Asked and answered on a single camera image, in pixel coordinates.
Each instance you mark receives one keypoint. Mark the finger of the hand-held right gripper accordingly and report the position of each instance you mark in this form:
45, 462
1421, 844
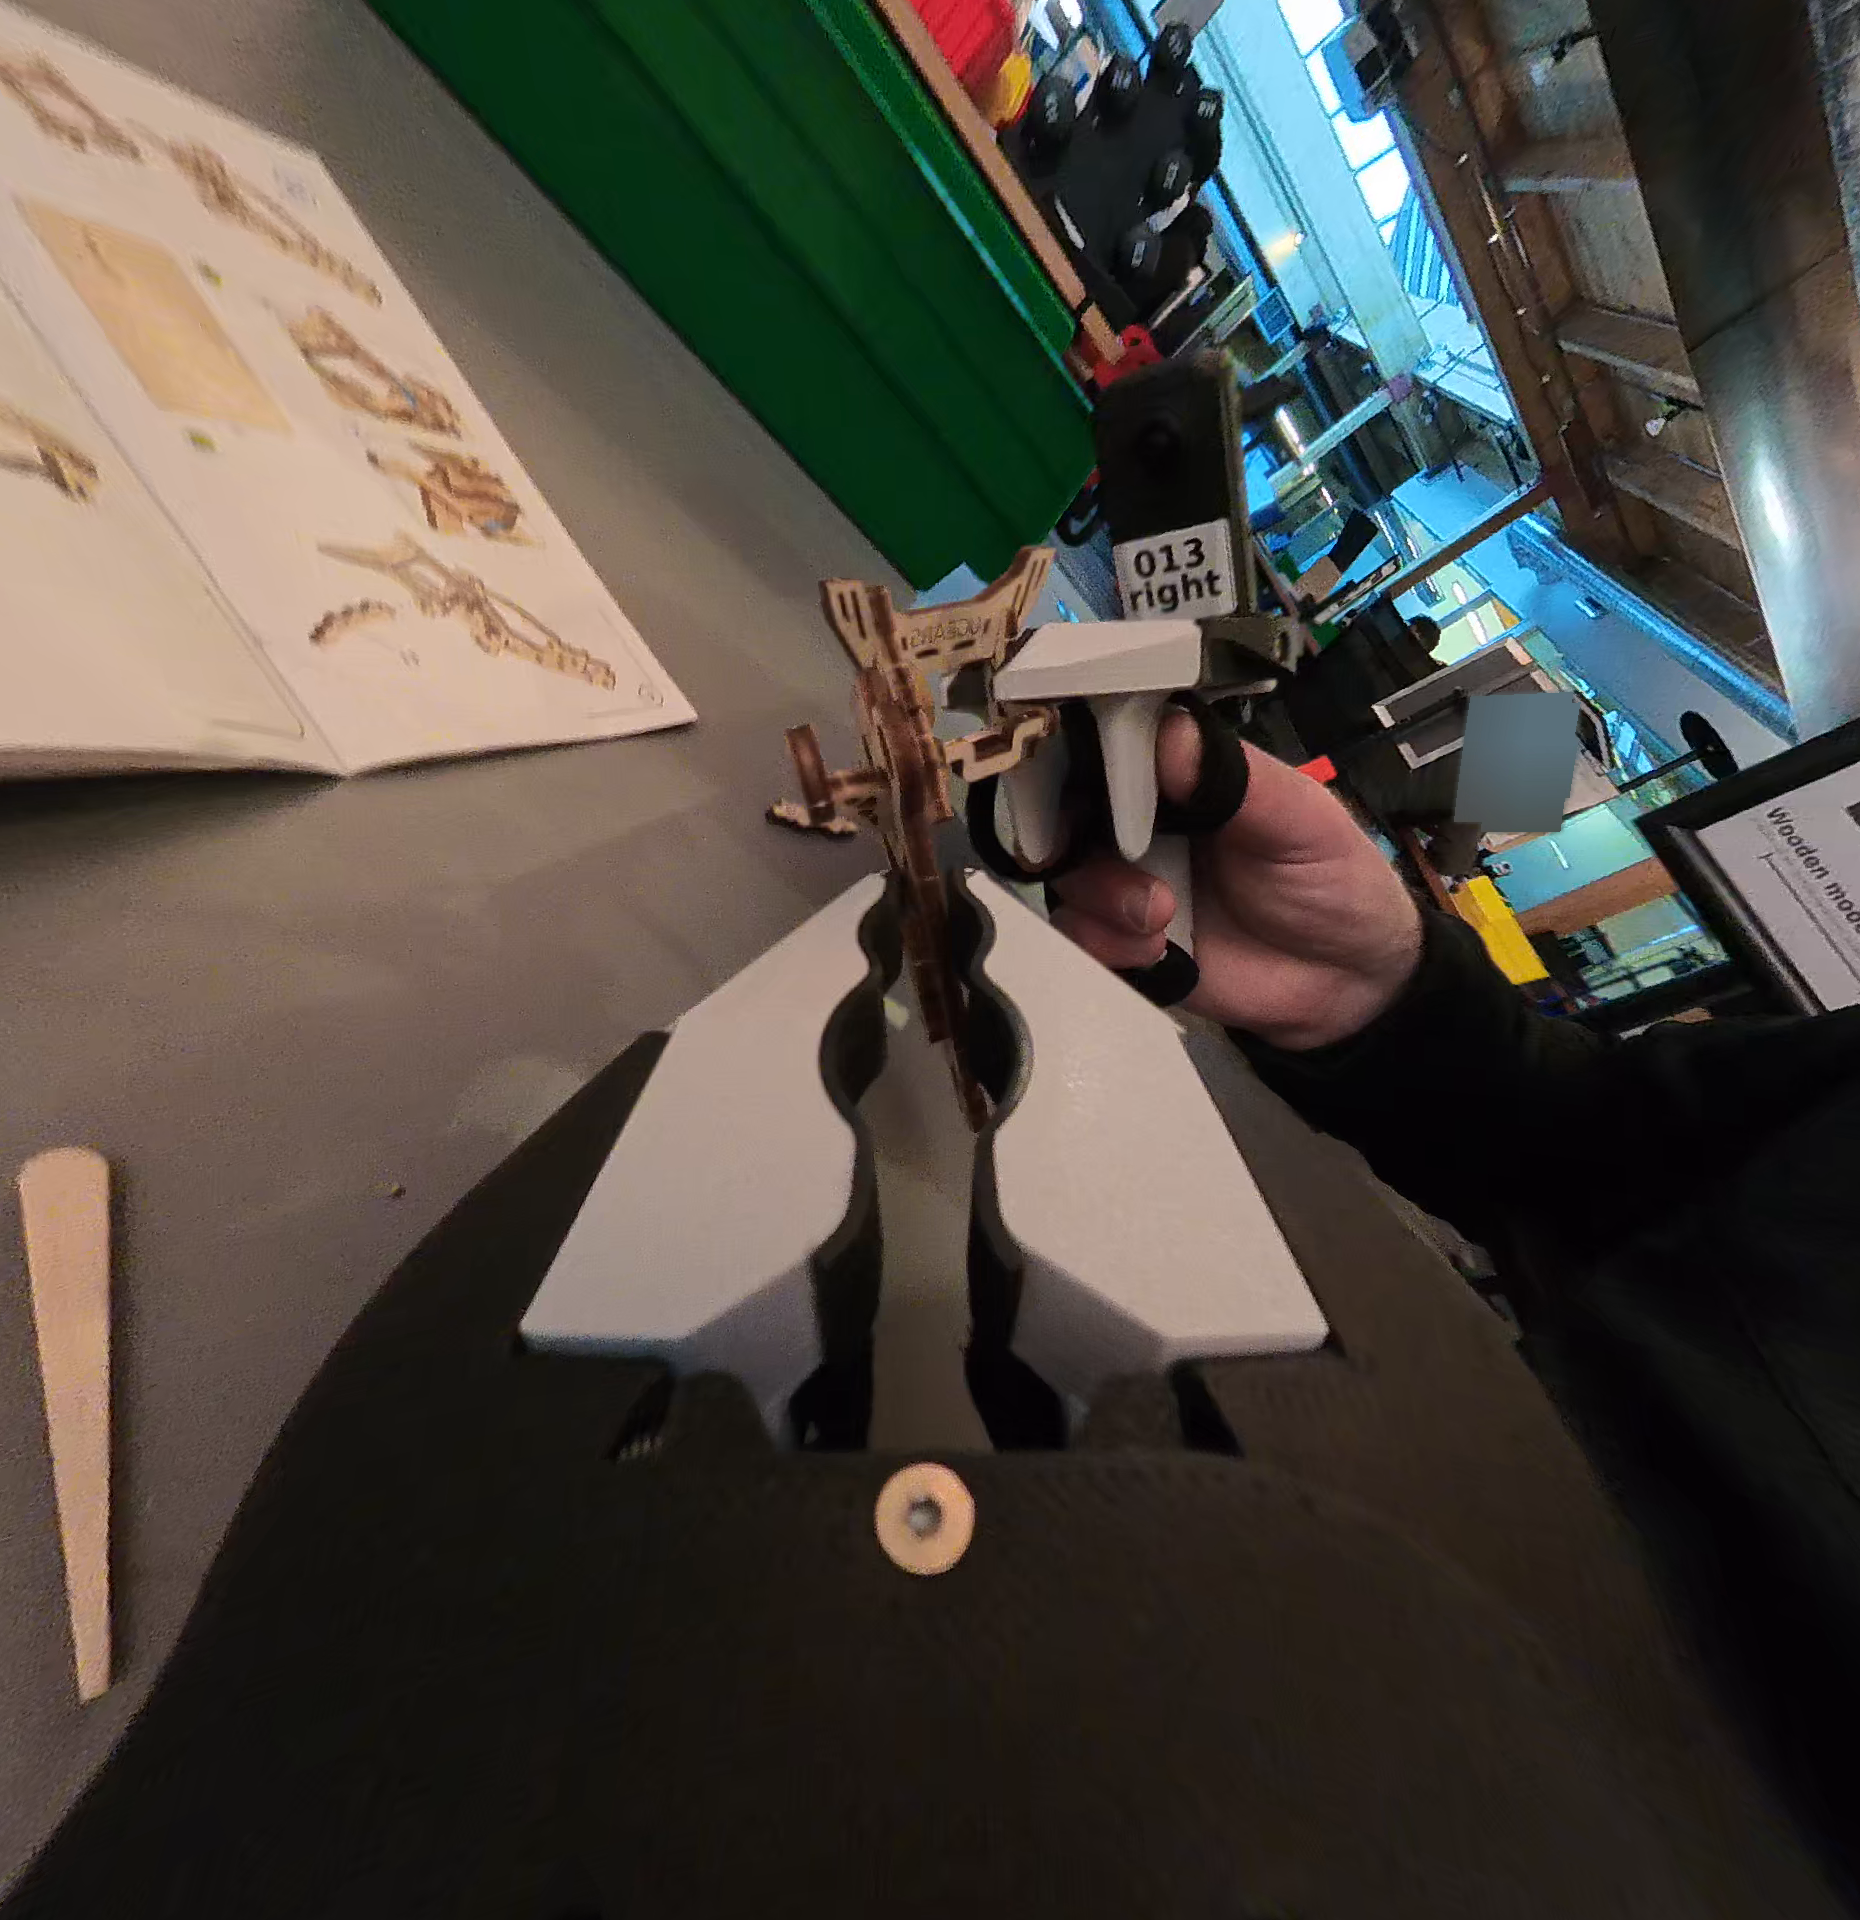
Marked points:
1096, 664

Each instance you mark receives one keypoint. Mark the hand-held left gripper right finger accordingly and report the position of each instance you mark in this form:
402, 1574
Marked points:
1139, 1172

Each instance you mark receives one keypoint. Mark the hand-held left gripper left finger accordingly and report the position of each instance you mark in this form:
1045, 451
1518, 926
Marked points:
690, 1186

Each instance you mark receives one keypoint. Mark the wooden model assembly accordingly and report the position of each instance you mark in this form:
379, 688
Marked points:
908, 750

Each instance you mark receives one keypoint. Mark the person's right forearm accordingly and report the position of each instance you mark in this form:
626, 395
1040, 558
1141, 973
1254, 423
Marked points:
1591, 1125

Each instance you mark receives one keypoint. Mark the person's right hand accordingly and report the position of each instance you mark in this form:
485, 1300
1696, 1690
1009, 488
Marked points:
1289, 901

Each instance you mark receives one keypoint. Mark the rack of black dumbbells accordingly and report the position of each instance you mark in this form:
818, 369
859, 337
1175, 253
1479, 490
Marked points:
1133, 165

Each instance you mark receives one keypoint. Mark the green cabinet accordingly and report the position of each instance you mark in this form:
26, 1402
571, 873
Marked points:
809, 270

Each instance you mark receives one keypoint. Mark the yellow box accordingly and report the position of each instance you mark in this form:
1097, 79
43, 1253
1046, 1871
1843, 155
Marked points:
1499, 927

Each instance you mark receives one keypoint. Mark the smooth silver pipe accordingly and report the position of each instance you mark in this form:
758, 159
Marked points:
1801, 497

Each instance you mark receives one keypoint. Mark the tapered wooden stick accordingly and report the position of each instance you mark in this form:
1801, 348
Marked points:
67, 1351

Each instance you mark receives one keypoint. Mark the black framed sign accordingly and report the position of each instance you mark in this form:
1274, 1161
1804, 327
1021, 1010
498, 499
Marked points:
1791, 855

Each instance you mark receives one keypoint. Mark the paper instruction booklet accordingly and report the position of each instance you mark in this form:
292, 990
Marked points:
195, 525

